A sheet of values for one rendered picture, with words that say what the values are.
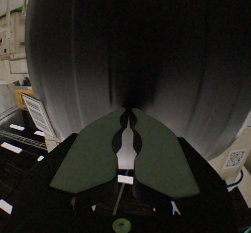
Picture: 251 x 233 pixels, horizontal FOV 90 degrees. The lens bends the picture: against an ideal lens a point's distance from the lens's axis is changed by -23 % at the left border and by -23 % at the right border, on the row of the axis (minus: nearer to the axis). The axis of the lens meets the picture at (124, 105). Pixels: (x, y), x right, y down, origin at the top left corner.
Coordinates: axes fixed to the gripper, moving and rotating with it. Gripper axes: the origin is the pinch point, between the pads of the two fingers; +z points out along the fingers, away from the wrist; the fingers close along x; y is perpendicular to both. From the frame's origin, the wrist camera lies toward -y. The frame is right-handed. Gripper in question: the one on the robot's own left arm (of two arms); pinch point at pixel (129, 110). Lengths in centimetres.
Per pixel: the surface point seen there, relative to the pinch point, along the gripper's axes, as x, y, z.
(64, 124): -6.4, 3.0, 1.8
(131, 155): 0.5, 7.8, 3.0
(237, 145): 33.1, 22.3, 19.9
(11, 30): -316, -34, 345
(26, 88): -508, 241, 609
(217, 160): 28.2, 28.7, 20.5
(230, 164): 33.7, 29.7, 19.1
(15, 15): -303, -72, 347
